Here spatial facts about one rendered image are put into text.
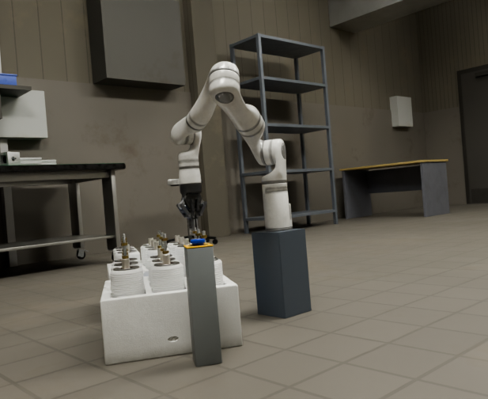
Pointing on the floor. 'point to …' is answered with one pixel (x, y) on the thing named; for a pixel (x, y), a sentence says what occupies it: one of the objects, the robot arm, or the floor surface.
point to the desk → (433, 202)
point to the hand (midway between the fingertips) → (193, 224)
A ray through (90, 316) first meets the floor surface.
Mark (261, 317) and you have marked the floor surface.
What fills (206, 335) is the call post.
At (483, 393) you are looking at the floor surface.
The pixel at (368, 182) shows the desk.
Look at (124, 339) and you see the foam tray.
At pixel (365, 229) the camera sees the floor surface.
